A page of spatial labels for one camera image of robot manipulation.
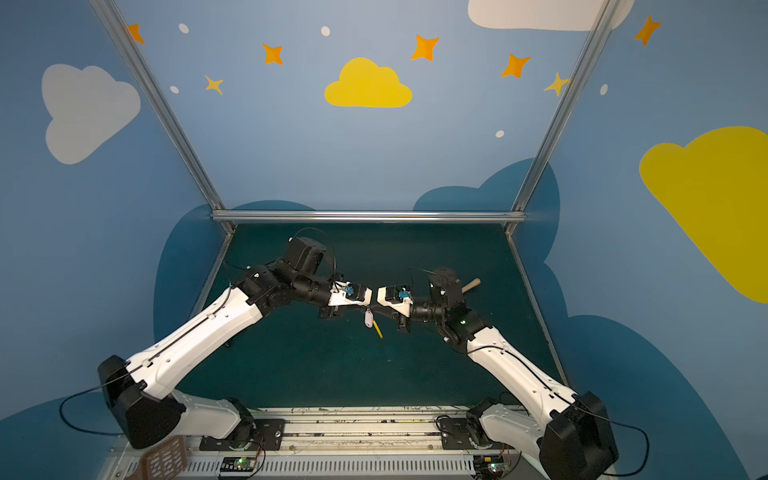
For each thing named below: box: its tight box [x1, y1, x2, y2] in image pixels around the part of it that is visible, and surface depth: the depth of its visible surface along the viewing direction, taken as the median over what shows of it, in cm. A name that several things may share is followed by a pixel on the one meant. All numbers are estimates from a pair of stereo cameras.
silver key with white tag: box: [364, 308, 374, 329], surface depth 70 cm
